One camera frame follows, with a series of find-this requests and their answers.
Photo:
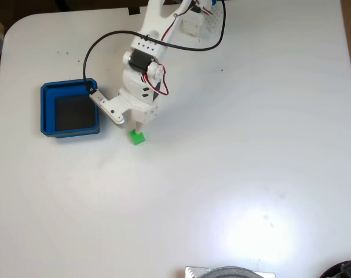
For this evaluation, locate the grey round object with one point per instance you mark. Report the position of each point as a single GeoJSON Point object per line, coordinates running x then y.
{"type": "Point", "coordinates": [233, 273]}

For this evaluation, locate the blue collapsible box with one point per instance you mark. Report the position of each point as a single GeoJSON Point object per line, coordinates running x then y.
{"type": "Point", "coordinates": [48, 110]}

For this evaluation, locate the black tape piece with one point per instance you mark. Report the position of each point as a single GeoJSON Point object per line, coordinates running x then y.
{"type": "Point", "coordinates": [134, 10]}

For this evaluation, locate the white perforated base plate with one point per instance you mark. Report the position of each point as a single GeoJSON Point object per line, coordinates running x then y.
{"type": "Point", "coordinates": [214, 21]}

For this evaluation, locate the silver camera box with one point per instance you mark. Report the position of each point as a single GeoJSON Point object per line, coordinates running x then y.
{"type": "Point", "coordinates": [109, 108]}

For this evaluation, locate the black object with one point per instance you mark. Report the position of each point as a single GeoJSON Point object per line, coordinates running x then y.
{"type": "Point", "coordinates": [346, 269]}

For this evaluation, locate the green cube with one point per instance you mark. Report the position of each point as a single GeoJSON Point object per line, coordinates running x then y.
{"type": "Point", "coordinates": [138, 139]}

